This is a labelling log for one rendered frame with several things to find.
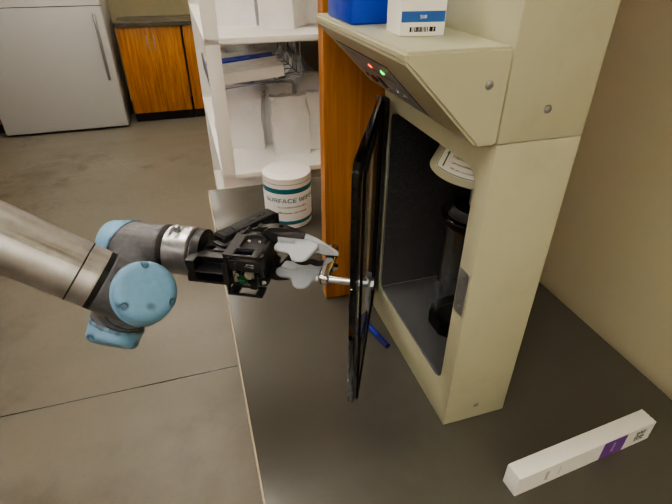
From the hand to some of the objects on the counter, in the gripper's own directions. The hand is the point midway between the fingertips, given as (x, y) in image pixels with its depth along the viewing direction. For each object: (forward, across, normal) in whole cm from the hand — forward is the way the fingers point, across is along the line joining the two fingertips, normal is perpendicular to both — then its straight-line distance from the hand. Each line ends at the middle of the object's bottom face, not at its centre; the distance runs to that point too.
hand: (330, 257), depth 71 cm
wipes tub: (-23, -26, +56) cm, 66 cm away
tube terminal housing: (+23, -26, +13) cm, 38 cm away
